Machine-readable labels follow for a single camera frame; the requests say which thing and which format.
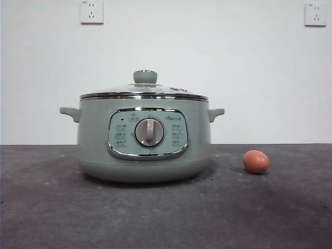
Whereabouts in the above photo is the brown egg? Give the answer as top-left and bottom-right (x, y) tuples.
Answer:
(242, 149), (270, 175)

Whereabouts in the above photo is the glass lid with green knob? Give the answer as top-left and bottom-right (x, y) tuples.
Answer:
(79, 70), (209, 101)

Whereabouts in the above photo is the green electric cooking pot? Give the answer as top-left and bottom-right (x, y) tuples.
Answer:
(59, 98), (225, 184)

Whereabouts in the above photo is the white wall socket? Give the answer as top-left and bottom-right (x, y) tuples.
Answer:
(79, 0), (104, 26)
(304, 3), (328, 27)

